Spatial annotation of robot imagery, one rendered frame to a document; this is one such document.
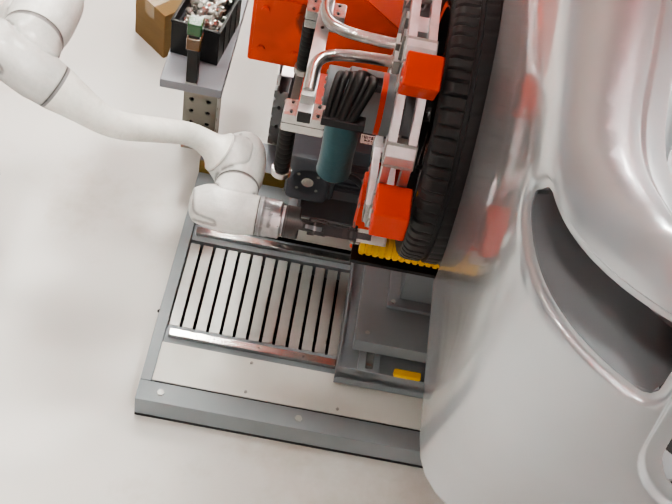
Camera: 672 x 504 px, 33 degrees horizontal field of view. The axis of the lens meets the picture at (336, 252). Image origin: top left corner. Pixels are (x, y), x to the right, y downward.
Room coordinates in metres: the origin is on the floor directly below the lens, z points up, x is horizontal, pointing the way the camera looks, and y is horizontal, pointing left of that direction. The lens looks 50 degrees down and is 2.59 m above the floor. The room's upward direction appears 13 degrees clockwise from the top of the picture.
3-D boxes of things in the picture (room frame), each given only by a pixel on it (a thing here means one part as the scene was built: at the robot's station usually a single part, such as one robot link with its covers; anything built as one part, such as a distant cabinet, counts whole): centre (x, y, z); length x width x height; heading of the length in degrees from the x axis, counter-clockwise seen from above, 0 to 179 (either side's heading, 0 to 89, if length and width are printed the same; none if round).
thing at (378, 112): (1.91, 0.00, 0.85); 0.21 x 0.14 x 0.14; 93
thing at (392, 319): (1.92, -0.24, 0.32); 0.40 x 0.30 x 0.28; 3
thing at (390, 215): (1.60, -0.09, 0.85); 0.09 x 0.08 x 0.07; 3
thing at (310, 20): (2.07, 0.15, 0.93); 0.09 x 0.05 x 0.05; 93
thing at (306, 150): (2.22, -0.01, 0.26); 0.42 x 0.18 x 0.35; 93
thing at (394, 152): (1.91, -0.07, 0.85); 0.54 x 0.07 x 0.54; 3
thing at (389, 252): (1.80, -0.17, 0.51); 0.29 x 0.06 x 0.06; 93
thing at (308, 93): (1.81, 0.05, 1.03); 0.19 x 0.18 x 0.11; 93
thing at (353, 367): (1.92, -0.24, 0.13); 0.50 x 0.36 x 0.10; 3
